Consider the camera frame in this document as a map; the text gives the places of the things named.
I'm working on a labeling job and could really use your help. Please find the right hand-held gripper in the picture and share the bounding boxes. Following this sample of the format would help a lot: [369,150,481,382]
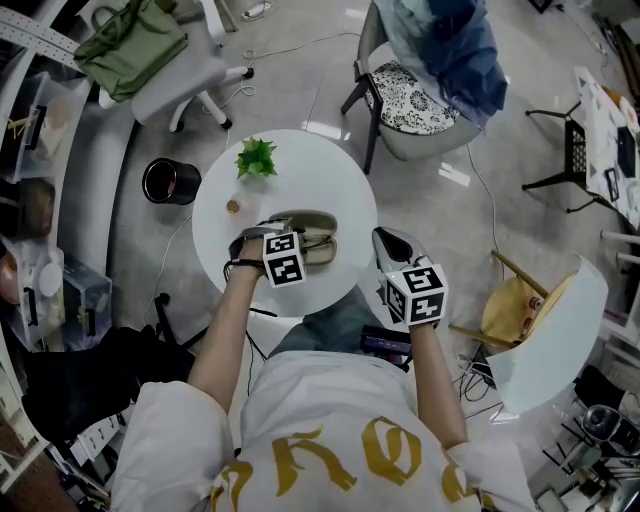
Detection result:
[371,225,448,329]

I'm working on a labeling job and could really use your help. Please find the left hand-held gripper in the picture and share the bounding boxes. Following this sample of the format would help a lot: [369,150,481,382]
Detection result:
[227,224,308,291]

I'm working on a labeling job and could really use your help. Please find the beige pouch case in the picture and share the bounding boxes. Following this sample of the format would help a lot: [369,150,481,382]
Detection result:
[268,209,340,267]

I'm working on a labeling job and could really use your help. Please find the person's right forearm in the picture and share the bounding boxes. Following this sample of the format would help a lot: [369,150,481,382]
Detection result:
[406,322,470,450]

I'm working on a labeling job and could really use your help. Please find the person's left forearm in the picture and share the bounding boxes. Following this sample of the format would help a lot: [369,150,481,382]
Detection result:
[188,258,266,417]

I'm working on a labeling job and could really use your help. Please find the black device with screen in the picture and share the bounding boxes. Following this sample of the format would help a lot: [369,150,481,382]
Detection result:
[360,324,413,358]

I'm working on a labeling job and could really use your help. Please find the person's grey trousers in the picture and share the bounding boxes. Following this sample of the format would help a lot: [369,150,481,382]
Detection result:
[268,284,387,359]

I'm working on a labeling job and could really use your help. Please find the round white side table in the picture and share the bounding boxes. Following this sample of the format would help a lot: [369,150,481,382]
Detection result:
[190,128,379,320]

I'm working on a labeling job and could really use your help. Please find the small green potted plant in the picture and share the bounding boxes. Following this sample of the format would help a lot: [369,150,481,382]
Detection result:
[234,136,279,180]

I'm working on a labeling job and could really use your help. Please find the black round waste bin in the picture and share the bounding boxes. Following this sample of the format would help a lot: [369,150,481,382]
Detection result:
[141,156,203,207]

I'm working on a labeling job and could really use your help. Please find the white chair with yellow seat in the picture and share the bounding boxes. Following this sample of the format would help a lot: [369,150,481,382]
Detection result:
[447,248,610,417]

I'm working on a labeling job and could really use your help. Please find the person's white printed shirt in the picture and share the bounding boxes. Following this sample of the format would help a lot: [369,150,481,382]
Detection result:
[109,349,540,512]

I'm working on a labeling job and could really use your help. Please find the grey chair with dark legs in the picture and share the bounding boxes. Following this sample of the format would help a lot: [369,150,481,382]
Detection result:
[340,0,507,177]

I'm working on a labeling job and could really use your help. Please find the black-and-white patterned seat cushion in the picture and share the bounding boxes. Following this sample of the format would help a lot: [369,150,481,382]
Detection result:
[363,60,461,138]

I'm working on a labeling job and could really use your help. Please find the white swivel office chair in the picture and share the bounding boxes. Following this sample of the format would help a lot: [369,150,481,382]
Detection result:
[96,0,257,134]

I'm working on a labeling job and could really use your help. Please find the round grey speaker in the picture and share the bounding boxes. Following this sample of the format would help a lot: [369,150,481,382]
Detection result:
[583,402,640,455]

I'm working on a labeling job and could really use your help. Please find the black mesh office chair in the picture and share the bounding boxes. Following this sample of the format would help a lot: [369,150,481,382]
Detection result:
[21,291,210,442]

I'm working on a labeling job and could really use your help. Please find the patterned-cloth table with black legs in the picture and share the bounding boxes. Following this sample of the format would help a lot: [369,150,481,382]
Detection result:
[521,65,640,232]

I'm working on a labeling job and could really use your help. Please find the clear plastic storage box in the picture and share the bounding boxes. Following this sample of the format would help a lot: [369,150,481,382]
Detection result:
[0,234,114,352]

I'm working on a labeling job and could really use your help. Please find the blue cloth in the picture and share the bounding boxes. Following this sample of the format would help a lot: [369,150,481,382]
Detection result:
[373,0,509,132]

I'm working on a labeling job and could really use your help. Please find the olive green tote bag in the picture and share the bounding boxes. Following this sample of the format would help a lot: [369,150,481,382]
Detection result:
[73,0,191,104]

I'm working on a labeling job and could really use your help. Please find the white wall shelf unit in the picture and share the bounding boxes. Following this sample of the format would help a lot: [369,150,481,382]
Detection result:
[0,0,96,201]

